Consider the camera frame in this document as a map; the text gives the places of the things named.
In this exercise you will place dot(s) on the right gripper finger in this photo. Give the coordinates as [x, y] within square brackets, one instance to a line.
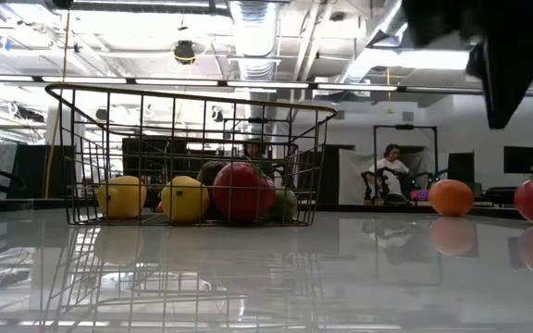
[504, 111]

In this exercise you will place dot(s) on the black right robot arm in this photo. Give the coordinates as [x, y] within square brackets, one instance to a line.
[456, 14]

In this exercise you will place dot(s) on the person seated in dark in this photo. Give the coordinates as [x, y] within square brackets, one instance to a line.
[253, 149]

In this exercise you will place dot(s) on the person in white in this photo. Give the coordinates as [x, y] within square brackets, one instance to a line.
[390, 166]

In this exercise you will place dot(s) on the black wall monitor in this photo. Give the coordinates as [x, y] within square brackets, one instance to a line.
[521, 160]

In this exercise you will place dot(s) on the long light bar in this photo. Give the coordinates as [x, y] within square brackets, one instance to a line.
[178, 82]

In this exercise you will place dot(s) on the silver ceiling duct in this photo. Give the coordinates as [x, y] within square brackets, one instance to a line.
[255, 37]

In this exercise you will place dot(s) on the red apple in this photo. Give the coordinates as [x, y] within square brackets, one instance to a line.
[243, 192]

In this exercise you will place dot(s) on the black round ceiling device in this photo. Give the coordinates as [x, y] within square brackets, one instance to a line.
[184, 52]

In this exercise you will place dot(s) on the dark brown avocado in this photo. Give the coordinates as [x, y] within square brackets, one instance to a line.
[207, 172]

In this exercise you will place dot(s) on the green lime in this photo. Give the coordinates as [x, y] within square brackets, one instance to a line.
[288, 205]

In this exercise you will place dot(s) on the black panel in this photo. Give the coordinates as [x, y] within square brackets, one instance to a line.
[33, 171]

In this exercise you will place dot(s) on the orange fruit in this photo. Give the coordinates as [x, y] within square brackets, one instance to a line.
[450, 198]

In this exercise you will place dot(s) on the small black monitor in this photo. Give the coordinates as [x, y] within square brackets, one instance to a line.
[461, 166]

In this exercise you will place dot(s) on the yellow lemon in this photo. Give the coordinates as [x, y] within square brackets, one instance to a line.
[184, 199]
[122, 196]

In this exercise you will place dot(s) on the black frame stand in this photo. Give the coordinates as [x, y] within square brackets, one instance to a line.
[405, 127]

